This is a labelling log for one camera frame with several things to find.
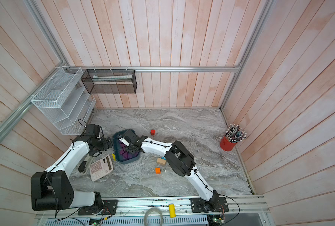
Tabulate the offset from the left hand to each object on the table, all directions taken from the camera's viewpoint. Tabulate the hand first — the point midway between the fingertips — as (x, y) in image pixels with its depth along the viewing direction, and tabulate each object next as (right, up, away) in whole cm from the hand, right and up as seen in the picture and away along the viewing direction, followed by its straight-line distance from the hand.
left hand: (105, 148), depth 88 cm
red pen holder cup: (+79, +1, +3) cm, 79 cm away
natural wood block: (+36, -9, 0) cm, 37 cm away
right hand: (+14, +2, +7) cm, 16 cm away
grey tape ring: (+32, -28, -17) cm, 46 cm away
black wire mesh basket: (-4, +48, +19) cm, 52 cm away
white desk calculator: (-2, -12, -2) cm, 12 cm away
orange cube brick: (+34, -14, -2) cm, 37 cm away
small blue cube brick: (+37, -6, +1) cm, 38 cm away
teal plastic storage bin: (+11, -5, +2) cm, 12 cm away
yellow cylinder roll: (+42, -29, -17) cm, 54 cm away
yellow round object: (+5, -6, +2) cm, 8 cm away
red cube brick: (+29, +9, +17) cm, 35 cm away
